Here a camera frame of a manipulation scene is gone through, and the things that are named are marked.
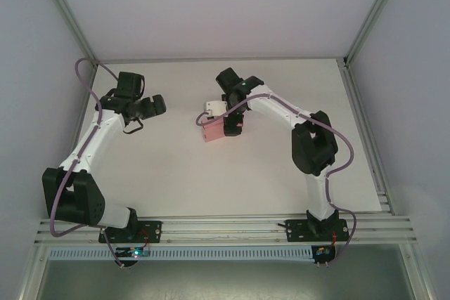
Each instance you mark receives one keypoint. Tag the pink paper box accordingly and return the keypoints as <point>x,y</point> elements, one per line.
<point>212,133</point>

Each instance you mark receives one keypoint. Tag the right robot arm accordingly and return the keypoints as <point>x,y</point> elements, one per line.
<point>277,105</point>

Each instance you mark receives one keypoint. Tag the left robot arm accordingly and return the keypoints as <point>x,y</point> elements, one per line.
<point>91,142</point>

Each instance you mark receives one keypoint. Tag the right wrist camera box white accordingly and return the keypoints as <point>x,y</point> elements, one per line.
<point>214,107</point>

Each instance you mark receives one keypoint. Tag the thin aluminium frame bar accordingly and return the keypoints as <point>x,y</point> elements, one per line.
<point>221,60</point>

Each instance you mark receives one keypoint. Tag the aluminium frame post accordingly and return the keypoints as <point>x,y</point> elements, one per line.
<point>67,15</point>
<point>374,15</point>

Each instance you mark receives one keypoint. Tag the wide aluminium mounting rail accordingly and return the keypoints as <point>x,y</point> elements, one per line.
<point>225,226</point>

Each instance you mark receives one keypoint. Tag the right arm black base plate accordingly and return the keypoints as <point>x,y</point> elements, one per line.
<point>297,232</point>

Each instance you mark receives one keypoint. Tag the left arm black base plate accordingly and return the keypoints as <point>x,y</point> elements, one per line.
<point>153,228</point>

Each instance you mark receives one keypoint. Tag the black round mount disc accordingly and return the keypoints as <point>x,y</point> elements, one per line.
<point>322,261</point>
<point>130,263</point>

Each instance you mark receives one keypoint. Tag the aluminium frame leg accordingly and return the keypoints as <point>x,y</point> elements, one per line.
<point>418,272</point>
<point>34,272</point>

